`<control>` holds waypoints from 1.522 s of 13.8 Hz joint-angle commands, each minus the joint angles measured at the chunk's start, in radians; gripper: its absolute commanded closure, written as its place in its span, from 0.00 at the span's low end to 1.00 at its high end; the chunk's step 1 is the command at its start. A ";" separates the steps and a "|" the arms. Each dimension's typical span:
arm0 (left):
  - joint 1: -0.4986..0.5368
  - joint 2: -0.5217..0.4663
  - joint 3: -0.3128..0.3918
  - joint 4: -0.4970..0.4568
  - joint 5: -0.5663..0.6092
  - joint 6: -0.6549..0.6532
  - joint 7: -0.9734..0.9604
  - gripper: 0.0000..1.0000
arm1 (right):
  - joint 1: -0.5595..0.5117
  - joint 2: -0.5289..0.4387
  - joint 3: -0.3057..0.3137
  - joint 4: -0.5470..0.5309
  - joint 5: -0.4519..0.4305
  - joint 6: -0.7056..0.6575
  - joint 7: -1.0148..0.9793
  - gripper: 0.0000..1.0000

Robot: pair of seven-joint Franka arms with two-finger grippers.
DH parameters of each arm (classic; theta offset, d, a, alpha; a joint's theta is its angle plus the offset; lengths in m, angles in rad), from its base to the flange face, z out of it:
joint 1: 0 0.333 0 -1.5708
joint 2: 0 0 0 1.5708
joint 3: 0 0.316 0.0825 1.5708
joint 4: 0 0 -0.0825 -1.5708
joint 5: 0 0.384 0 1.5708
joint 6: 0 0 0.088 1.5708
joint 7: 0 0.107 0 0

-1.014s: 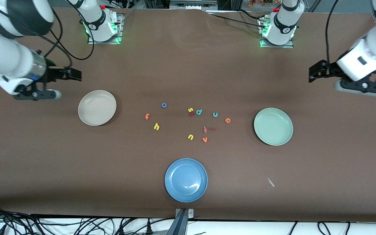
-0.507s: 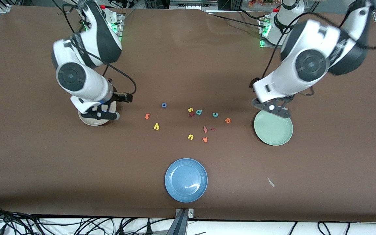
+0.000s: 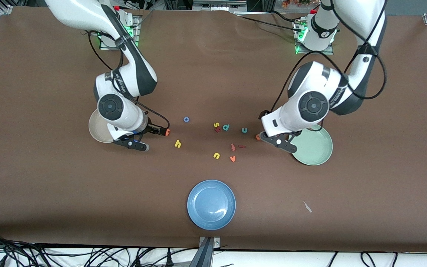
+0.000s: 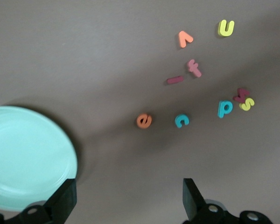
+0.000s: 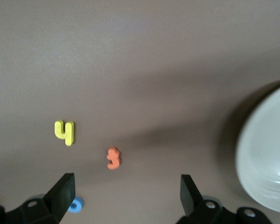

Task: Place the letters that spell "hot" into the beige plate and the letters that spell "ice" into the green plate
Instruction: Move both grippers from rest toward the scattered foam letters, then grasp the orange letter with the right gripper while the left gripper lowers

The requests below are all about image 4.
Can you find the yellow foam letter u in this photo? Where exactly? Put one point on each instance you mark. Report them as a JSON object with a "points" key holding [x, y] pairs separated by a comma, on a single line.
{"points": [[225, 33]]}

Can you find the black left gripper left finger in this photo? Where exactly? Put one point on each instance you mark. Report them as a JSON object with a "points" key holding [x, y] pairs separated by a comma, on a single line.
{"points": [[63, 200]]}

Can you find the orange foam letter e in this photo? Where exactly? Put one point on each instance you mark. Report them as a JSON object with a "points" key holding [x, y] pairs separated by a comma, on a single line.
{"points": [[140, 121]]}

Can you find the yellow foam letter s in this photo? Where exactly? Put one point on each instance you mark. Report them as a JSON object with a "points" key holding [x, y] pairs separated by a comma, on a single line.
{"points": [[247, 105]]}

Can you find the teal foam letter c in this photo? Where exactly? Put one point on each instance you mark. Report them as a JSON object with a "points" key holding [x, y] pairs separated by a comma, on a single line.
{"points": [[178, 120]]}

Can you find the teal foam letter p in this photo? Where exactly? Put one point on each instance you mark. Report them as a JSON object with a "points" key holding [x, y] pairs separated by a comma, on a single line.
{"points": [[221, 112]]}

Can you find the orange foam letter v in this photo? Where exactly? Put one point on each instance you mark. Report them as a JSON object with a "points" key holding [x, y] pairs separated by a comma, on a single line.
{"points": [[182, 38]]}

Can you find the dark red foam letter l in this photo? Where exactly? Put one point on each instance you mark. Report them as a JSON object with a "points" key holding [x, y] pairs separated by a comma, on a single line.
{"points": [[175, 80]]}

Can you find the dark red foam letter w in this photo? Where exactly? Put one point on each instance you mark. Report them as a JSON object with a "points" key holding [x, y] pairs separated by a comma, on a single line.
{"points": [[241, 93]]}

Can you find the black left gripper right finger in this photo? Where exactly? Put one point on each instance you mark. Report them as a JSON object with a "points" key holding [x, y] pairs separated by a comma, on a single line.
{"points": [[192, 200]]}

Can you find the pink foam letter f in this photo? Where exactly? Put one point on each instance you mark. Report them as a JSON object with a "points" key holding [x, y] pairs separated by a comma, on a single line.
{"points": [[195, 70]]}

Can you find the light green plate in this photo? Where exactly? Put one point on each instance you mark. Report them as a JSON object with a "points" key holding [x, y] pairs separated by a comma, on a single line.
{"points": [[28, 158]]}

